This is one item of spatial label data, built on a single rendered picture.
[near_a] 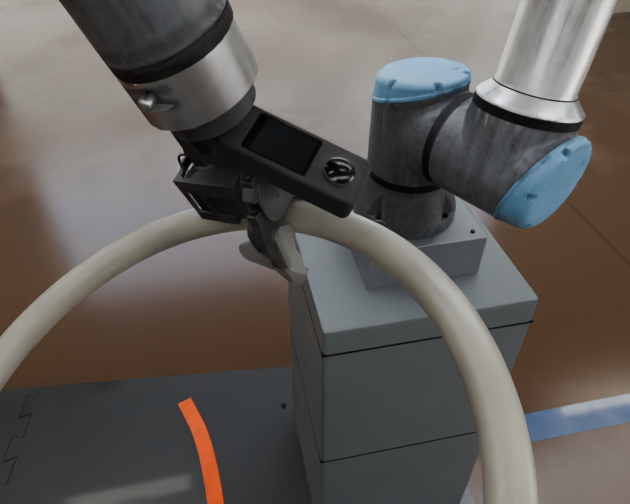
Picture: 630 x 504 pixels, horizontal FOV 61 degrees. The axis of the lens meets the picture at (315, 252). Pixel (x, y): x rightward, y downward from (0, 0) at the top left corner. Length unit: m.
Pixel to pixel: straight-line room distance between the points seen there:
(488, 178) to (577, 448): 1.29
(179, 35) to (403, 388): 0.87
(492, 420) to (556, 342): 1.84
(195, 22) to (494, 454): 0.31
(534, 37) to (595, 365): 1.57
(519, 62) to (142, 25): 0.53
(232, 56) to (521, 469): 0.30
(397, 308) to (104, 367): 1.34
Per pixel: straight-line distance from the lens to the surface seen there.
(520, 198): 0.76
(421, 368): 1.05
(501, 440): 0.35
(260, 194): 0.42
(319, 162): 0.40
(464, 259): 1.01
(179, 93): 0.36
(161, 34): 0.34
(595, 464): 1.92
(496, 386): 0.36
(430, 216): 0.94
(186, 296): 2.22
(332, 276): 0.99
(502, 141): 0.76
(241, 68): 0.37
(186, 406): 1.85
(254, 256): 0.51
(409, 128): 0.85
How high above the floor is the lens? 1.53
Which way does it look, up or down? 40 degrees down
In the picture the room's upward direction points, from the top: straight up
